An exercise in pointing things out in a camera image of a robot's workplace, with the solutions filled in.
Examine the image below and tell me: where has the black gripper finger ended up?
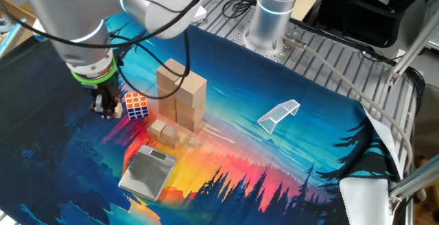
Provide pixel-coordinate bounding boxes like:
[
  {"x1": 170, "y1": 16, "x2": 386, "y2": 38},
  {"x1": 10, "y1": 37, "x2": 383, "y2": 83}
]
[
  {"x1": 89, "y1": 93, "x2": 108, "y2": 119},
  {"x1": 106, "y1": 93, "x2": 123, "y2": 118}
]

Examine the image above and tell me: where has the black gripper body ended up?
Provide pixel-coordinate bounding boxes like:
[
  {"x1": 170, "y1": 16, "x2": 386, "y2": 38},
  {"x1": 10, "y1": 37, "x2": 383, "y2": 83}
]
[{"x1": 81, "y1": 75, "x2": 121, "y2": 98}]

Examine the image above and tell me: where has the rubiks cube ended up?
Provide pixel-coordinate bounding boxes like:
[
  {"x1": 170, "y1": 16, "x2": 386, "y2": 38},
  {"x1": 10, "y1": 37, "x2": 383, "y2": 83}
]
[{"x1": 123, "y1": 91, "x2": 150, "y2": 121}]

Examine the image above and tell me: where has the silver digital kitchen scale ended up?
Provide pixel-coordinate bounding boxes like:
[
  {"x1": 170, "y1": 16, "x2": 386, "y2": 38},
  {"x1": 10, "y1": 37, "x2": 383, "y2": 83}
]
[{"x1": 117, "y1": 145, "x2": 178, "y2": 202}]

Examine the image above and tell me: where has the pale curved metal bar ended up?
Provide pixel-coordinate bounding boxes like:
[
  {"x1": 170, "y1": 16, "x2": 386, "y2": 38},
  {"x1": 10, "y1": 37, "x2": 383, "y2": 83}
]
[{"x1": 0, "y1": 18, "x2": 29, "y2": 60}]

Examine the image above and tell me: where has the light wooden bench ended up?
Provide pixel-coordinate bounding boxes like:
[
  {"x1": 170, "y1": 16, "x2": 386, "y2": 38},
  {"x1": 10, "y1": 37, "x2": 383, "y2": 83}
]
[{"x1": 0, "y1": 0, "x2": 38, "y2": 46}]

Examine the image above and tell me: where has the forest sunset print cloth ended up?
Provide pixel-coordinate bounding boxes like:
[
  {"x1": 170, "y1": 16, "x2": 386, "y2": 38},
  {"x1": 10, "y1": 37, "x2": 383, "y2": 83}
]
[{"x1": 0, "y1": 12, "x2": 404, "y2": 225}]

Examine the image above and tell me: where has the clear mesh toy goal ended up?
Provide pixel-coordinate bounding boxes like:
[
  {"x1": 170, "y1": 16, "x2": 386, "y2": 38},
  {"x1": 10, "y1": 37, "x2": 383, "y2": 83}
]
[{"x1": 257, "y1": 99, "x2": 301, "y2": 135}]

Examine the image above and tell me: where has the black chair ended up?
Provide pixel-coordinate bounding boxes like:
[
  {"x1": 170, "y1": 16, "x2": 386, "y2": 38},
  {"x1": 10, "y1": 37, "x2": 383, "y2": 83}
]
[{"x1": 313, "y1": 0, "x2": 407, "y2": 49}]

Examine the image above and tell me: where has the green flange ring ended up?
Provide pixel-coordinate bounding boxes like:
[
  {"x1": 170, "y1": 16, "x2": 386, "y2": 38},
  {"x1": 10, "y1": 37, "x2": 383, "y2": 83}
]
[{"x1": 70, "y1": 57, "x2": 118, "y2": 86}]

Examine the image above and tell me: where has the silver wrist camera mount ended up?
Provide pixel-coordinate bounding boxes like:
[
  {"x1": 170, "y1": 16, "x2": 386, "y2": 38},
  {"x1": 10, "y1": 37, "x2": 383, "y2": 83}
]
[{"x1": 31, "y1": 18, "x2": 51, "y2": 43}]

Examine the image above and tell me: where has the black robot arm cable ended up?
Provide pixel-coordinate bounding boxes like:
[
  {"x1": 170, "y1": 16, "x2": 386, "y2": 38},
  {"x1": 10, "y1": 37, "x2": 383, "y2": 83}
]
[{"x1": 0, "y1": 0, "x2": 263, "y2": 101}]

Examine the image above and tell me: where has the grey braided cable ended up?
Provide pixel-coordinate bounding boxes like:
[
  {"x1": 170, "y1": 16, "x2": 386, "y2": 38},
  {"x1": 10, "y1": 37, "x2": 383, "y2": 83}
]
[{"x1": 282, "y1": 34, "x2": 414, "y2": 174}]

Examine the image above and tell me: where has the aluminium frame post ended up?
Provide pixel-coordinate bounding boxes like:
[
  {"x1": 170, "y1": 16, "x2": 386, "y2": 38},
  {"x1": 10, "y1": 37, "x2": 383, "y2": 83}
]
[
  {"x1": 388, "y1": 154, "x2": 439, "y2": 225},
  {"x1": 386, "y1": 12, "x2": 439, "y2": 87}
]

